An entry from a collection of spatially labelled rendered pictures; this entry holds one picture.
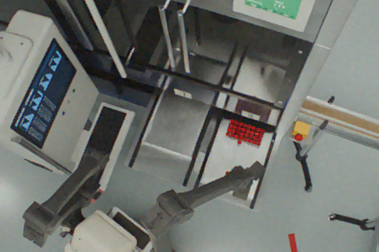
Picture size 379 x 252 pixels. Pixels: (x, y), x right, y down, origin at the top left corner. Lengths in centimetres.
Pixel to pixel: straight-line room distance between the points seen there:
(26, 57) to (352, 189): 230
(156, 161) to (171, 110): 28
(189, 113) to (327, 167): 129
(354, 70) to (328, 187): 96
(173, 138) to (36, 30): 85
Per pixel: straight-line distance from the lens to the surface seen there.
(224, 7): 129
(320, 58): 138
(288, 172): 302
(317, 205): 302
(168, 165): 210
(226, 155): 210
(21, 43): 169
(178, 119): 216
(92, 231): 161
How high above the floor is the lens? 291
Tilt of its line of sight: 75 degrees down
